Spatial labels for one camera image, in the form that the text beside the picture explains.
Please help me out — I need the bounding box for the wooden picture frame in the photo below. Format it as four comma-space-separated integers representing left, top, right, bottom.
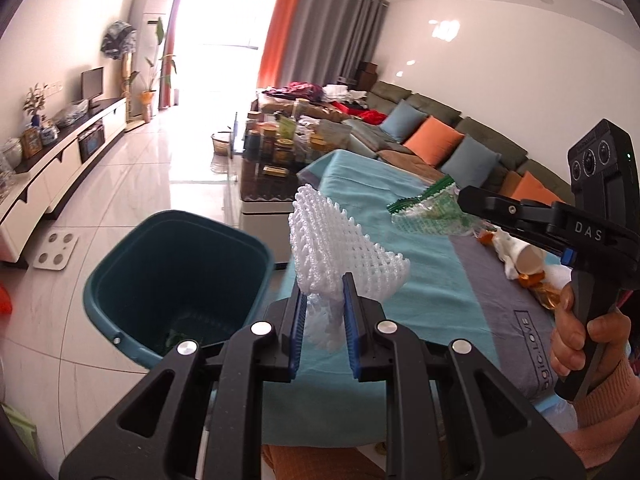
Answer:
21, 127, 43, 157

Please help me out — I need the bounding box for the white foam fruit net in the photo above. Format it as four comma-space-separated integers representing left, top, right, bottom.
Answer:
288, 184, 412, 353

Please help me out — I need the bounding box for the white lidded jar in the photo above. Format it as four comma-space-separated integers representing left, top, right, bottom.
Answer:
0, 139, 23, 166

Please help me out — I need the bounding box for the grey window curtain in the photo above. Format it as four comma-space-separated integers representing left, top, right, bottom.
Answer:
285, 0, 390, 88

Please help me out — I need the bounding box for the small blue cushion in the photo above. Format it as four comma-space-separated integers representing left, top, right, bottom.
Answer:
385, 99, 430, 143

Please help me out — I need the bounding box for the large blue cushion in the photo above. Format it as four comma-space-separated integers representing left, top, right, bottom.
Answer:
440, 135, 502, 190

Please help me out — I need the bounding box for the glass coffee table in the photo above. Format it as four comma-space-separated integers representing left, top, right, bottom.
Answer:
232, 110, 321, 233

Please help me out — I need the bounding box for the green and clear plastic bag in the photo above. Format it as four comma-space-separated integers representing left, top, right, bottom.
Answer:
386, 175, 481, 237

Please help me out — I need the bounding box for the tall leafy plant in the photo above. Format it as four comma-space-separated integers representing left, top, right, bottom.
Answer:
145, 17, 178, 111

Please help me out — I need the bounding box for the person's orange knit clothing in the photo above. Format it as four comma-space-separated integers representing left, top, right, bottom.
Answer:
262, 444, 386, 480

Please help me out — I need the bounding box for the covered floor fan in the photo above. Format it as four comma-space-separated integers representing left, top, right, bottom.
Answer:
100, 20, 137, 106

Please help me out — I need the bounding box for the golden foil wrapper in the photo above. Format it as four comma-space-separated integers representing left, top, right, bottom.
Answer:
517, 272, 565, 311

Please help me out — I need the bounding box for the yellow lidded jar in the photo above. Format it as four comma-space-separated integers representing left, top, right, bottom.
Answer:
272, 139, 295, 166

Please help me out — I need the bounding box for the brown seat pad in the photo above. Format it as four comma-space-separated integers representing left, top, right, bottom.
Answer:
377, 147, 441, 181

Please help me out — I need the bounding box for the teal and grey blanket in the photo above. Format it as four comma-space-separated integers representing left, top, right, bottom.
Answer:
260, 149, 581, 448

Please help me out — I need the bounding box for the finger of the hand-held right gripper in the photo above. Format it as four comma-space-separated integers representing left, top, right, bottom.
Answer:
492, 222, 571, 260
457, 186, 568, 233

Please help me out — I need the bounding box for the teal plastic waste bin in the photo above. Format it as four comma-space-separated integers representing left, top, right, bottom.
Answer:
82, 210, 275, 370

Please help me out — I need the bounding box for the black monitor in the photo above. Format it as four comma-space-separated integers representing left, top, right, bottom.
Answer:
81, 66, 105, 108

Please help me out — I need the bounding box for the orange and grey curtain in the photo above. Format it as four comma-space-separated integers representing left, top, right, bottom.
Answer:
159, 0, 193, 111

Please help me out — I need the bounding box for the plant in blue vase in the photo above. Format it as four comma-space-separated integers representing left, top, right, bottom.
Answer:
23, 83, 48, 128

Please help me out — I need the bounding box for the person's right hand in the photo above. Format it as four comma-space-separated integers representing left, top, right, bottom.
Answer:
550, 282, 632, 390

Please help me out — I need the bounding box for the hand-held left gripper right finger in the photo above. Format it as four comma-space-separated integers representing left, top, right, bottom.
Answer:
341, 272, 586, 480

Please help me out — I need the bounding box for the brown box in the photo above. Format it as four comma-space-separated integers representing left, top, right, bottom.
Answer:
356, 61, 378, 90

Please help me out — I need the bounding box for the large orange cushion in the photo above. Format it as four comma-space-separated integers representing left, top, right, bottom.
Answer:
404, 116, 465, 167

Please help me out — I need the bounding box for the white and black tv cabinet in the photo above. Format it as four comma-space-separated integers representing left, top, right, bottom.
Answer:
0, 96, 128, 266

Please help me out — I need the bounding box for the yellow snack packet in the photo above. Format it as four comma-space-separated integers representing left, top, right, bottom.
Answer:
320, 120, 353, 148

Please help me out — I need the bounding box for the green plastic stool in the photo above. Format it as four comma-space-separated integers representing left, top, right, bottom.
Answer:
0, 402, 38, 453

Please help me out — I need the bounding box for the dark green sofa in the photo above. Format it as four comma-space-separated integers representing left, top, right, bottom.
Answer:
345, 80, 576, 207

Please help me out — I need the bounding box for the white tissue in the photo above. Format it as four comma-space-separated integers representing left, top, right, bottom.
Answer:
492, 232, 523, 279

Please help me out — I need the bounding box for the orange window curtain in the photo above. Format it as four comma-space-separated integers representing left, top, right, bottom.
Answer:
257, 0, 303, 91

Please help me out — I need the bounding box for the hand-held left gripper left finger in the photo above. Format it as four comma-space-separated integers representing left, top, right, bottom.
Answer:
59, 290, 308, 480

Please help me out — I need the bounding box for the white bathroom scale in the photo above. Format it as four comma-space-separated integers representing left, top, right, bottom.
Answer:
32, 232, 78, 271

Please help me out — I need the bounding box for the pile of clothes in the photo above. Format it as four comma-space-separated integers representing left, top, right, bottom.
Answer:
257, 81, 381, 123

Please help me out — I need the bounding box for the person's right forearm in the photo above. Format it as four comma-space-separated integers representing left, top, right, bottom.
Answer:
562, 355, 640, 471

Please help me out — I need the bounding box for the white standing air conditioner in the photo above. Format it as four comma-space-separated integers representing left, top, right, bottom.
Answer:
129, 0, 176, 121

